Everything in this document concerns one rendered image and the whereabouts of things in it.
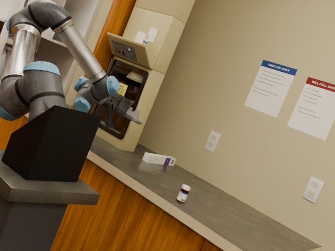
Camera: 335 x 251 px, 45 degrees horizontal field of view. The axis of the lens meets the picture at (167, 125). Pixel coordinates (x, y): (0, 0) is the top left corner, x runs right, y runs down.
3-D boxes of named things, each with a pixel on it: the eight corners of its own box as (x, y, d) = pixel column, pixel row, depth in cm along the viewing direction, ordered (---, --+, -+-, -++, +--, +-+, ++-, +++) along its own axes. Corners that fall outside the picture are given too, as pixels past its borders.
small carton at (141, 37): (138, 44, 218) (142, 33, 218) (145, 46, 216) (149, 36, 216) (133, 41, 214) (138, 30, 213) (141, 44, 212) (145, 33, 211)
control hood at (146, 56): (114, 55, 234) (120, 38, 233) (152, 69, 214) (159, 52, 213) (100, 48, 225) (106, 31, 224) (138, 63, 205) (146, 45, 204)
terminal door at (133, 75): (88, 121, 237) (113, 58, 233) (122, 140, 218) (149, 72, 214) (87, 121, 236) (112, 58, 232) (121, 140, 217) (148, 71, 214)
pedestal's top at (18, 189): (6, 201, 109) (11, 188, 109) (-35, 155, 130) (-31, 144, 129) (96, 205, 133) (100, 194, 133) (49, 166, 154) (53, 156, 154)
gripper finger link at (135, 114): (145, 113, 187) (129, 104, 189) (139, 124, 187) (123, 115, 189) (147, 115, 190) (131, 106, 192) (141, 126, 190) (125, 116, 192)
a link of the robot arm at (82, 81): (70, 92, 182) (74, 82, 189) (91, 104, 186) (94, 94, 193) (79, 81, 178) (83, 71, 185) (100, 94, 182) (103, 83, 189)
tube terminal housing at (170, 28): (114, 135, 258) (159, 22, 251) (149, 155, 238) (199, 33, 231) (85, 128, 238) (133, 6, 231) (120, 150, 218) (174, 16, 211)
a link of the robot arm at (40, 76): (47, 87, 126) (40, 51, 130) (17, 105, 131) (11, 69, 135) (73, 97, 136) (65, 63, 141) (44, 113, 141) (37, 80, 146)
